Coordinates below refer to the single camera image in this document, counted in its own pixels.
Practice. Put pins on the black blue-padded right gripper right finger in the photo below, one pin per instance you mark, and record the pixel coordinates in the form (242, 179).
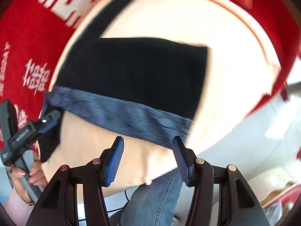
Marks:
(238, 204)

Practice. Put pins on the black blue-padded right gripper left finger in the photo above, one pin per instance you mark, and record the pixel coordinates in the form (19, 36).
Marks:
(58, 204)

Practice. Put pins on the red sofa cover white print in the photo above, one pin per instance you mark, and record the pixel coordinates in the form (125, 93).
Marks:
(34, 34)

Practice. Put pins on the black pants with blue waistband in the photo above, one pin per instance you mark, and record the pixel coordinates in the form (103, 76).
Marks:
(145, 88)

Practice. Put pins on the pink sleeve left forearm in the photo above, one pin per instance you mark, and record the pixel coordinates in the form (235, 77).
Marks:
(18, 210)

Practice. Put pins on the cardboard box with red items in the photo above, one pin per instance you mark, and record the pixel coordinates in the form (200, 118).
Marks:
(278, 203)

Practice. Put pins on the blue jeans leg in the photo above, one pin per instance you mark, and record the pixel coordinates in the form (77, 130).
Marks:
(154, 204)

